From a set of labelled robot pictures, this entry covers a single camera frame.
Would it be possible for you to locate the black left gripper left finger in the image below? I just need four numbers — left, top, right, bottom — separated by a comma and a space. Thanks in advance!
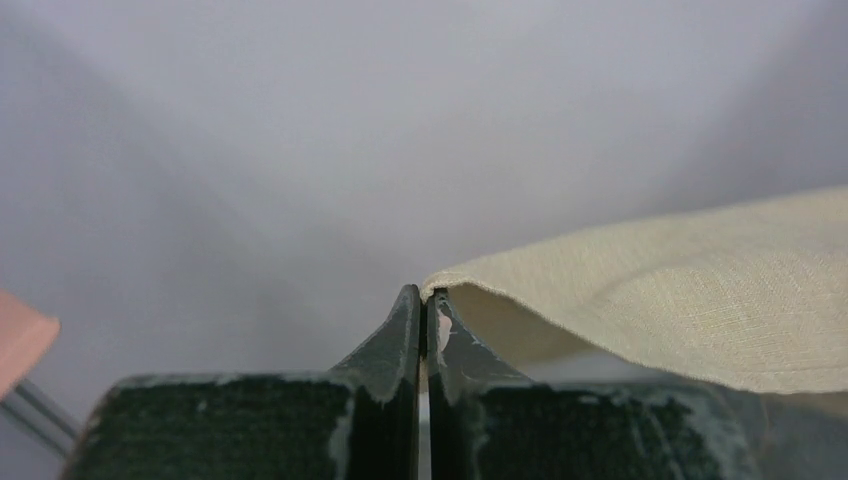
62, 285, 422, 479

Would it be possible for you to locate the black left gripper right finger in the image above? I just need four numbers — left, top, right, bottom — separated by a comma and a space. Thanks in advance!
426, 289, 761, 479

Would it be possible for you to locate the pink perforated music stand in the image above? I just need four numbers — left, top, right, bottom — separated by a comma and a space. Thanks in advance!
1, 290, 61, 398

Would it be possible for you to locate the beige cloth napkin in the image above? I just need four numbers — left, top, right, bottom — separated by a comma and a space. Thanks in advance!
421, 187, 847, 394

